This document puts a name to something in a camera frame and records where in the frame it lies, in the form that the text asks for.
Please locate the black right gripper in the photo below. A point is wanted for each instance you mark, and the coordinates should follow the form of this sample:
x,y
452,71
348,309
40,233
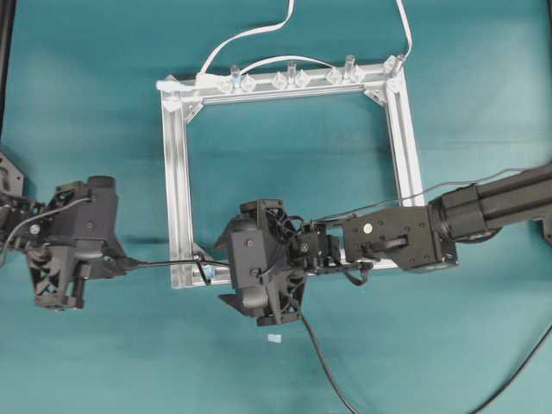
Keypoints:
x,y
268,287

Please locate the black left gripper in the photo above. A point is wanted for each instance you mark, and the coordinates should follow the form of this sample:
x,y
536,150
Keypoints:
x,y
76,244

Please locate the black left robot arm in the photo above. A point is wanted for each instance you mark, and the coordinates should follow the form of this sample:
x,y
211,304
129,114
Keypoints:
x,y
19,223

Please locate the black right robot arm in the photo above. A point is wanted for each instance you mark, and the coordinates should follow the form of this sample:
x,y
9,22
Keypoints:
x,y
416,239

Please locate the clear standoff post left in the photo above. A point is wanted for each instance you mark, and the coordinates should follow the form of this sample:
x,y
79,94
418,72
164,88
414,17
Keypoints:
x,y
236,76

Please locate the clear standoff post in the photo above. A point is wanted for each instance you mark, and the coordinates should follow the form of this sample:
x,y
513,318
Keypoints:
x,y
236,76
291,73
348,67

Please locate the clear standoff post middle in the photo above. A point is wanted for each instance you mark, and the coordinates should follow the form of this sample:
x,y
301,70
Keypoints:
x,y
291,73

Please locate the clear standoff post right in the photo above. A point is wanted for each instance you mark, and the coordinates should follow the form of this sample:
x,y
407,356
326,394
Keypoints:
x,y
348,67

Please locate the square aluminium extrusion frame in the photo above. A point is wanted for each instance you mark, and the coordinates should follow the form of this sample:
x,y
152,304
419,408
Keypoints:
x,y
324,146

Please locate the black vertical rail left edge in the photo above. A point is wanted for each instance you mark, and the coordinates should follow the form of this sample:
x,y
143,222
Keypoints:
x,y
8,13

